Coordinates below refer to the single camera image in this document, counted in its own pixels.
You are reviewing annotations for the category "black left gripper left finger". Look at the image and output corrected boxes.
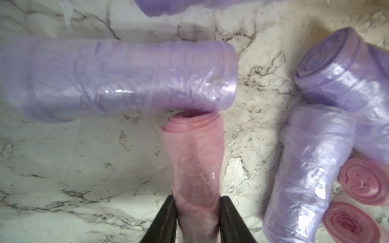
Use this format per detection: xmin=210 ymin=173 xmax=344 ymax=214
xmin=140 ymin=195 xmax=177 ymax=243

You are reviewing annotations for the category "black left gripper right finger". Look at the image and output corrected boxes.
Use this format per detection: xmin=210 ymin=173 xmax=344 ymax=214
xmin=219 ymin=196 xmax=257 ymax=243

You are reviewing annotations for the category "pink roll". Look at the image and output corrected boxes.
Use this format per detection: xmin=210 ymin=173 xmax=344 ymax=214
xmin=161 ymin=112 xmax=225 ymax=243
xmin=323 ymin=202 xmax=389 ymax=243
xmin=338 ymin=158 xmax=389 ymax=207

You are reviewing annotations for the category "pink roll bottom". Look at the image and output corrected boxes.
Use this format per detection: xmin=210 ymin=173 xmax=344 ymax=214
xmin=323 ymin=202 xmax=389 ymax=243

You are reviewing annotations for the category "purple roll upright centre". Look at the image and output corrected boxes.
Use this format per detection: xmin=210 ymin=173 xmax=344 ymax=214
xmin=262 ymin=105 xmax=356 ymax=243

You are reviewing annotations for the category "purple roll angled centre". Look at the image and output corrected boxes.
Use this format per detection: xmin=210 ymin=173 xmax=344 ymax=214
xmin=294 ymin=27 xmax=389 ymax=164

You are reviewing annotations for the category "purple roll upper left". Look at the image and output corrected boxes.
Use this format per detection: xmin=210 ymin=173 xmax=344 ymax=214
xmin=135 ymin=0 xmax=285 ymax=17

